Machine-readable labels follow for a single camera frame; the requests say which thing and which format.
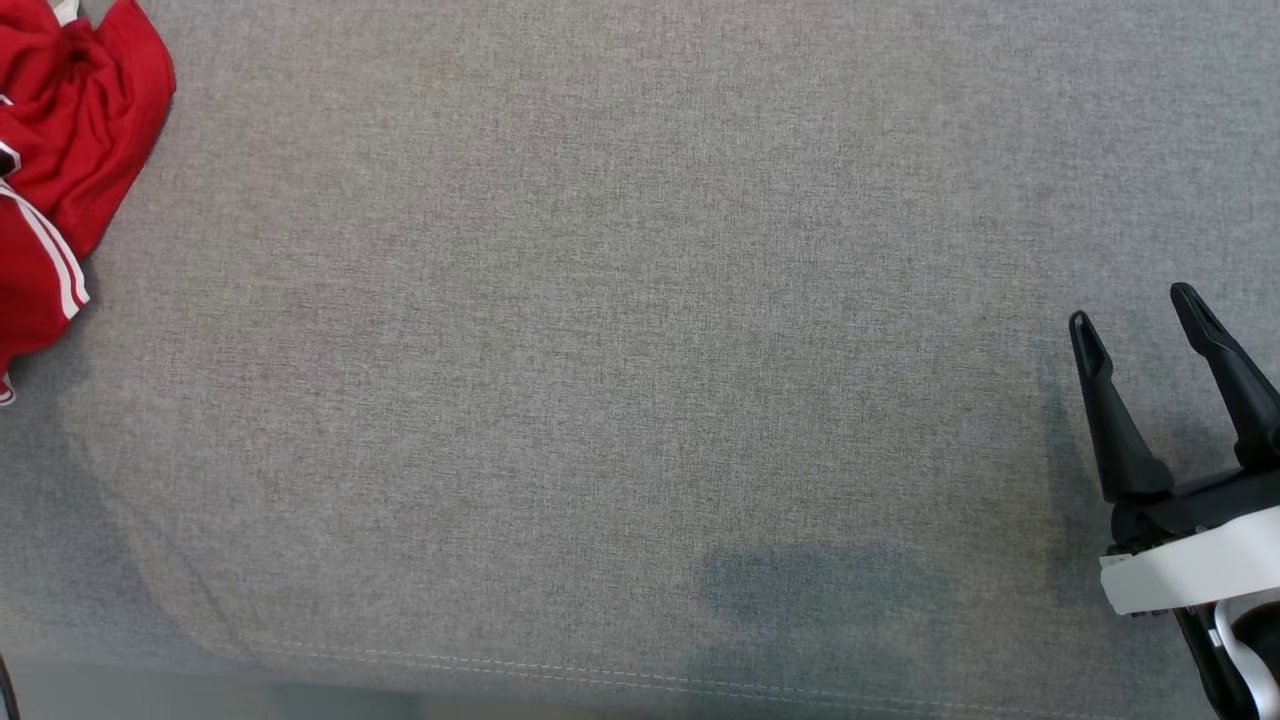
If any red shirt with striped trim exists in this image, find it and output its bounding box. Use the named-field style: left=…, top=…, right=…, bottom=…
left=0, top=0, right=178, bottom=407

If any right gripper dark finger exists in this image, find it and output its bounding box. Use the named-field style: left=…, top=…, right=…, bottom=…
left=1067, top=310, right=1177, bottom=505
left=1169, top=282, right=1280, bottom=472

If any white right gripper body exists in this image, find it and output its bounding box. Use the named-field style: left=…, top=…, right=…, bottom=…
left=1098, top=464, right=1280, bottom=720

